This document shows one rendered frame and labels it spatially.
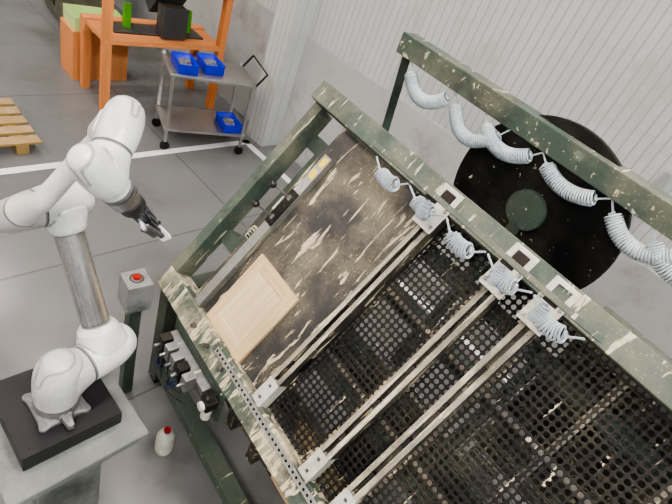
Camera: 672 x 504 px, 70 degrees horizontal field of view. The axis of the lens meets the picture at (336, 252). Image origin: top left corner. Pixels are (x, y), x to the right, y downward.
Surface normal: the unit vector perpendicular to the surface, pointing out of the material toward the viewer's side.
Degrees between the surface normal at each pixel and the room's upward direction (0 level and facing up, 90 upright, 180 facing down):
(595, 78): 90
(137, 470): 0
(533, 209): 90
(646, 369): 56
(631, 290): 90
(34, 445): 2
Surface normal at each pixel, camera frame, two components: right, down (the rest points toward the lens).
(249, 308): -0.44, -0.26
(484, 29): -0.68, 0.26
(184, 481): 0.32, -0.74
